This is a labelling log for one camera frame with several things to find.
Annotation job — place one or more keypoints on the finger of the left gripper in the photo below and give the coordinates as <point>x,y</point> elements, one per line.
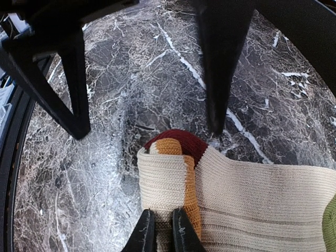
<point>222,28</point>

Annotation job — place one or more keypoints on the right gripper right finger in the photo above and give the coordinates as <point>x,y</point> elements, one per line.
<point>185,238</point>

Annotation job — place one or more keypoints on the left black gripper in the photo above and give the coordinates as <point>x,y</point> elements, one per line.
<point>65,10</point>

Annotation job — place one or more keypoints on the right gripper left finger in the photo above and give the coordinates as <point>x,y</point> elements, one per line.
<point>143,237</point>

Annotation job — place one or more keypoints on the striped beige sock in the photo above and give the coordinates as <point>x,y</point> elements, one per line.
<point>235,205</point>

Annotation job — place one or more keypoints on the black front rail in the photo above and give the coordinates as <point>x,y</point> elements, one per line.
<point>11,151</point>

